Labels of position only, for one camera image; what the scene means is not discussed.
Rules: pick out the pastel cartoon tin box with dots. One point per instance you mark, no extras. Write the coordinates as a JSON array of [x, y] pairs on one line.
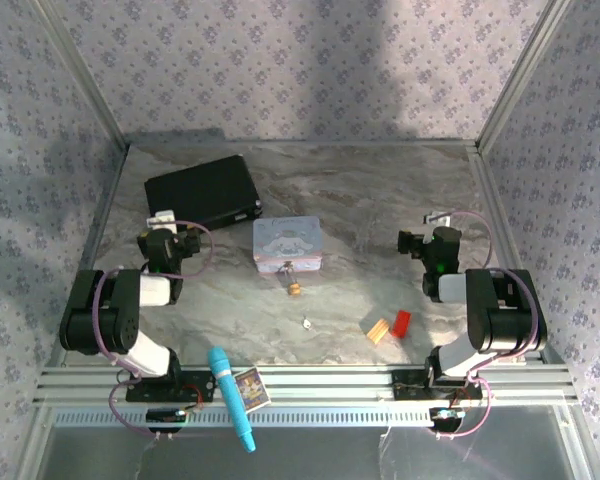
[[287, 242]]

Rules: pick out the small brass padlock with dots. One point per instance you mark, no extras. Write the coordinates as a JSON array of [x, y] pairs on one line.
[[295, 290]]

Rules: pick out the small silver key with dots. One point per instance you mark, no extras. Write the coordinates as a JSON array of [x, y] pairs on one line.
[[307, 324]]

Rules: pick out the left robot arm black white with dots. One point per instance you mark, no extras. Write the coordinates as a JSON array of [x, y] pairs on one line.
[[100, 320]]

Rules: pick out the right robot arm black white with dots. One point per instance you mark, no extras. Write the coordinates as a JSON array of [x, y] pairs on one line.
[[505, 320]]

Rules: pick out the black hard case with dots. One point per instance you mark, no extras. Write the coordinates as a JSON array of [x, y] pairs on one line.
[[200, 192]]

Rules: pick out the red block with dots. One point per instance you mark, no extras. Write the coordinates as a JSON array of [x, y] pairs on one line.
[[401, 324]]

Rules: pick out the striped wooden block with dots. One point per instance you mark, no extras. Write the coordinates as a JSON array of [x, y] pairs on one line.
[[376, 332]]

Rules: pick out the blue toy microphone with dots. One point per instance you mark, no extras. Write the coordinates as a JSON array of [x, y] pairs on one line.
[[227, 385]]

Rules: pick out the small printed card box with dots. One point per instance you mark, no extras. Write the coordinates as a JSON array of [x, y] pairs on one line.
[[253, 390]]

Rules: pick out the small black controller box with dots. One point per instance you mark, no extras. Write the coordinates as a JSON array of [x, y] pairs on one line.
[[165, 419], [446, 419]]

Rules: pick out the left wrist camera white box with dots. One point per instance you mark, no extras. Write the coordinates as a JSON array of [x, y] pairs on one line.
[[161, 220]]

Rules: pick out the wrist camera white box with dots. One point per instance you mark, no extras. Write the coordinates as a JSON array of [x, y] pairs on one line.
[[437, 218], [161, 220]]

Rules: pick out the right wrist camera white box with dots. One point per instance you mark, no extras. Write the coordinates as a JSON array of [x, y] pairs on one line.
[[437, 218]]

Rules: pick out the aluminium side frame rail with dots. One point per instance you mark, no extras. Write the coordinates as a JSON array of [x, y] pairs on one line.
[[494, 200], [96, 240]]

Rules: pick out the aluminium front frame rail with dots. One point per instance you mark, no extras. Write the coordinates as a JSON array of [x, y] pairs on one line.
[[320, 387]]

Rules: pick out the aluminium frame upright post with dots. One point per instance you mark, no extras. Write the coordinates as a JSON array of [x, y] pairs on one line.
[[521, 75], [85, 75]]

